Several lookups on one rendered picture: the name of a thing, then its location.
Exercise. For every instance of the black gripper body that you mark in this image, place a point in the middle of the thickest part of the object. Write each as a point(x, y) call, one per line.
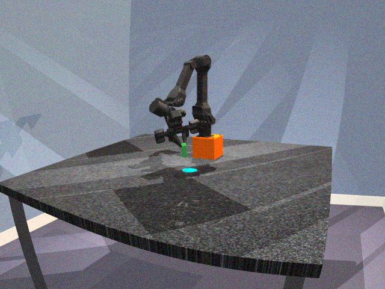
point(194, 127)

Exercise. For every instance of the green rectangular post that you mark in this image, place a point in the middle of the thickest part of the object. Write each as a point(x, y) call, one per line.
point(184, 150)

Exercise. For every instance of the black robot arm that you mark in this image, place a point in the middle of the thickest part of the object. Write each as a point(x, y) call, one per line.
point(176, 98)

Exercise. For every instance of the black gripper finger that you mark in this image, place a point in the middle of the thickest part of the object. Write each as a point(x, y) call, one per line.
point(185, 133)
point(173, 137)

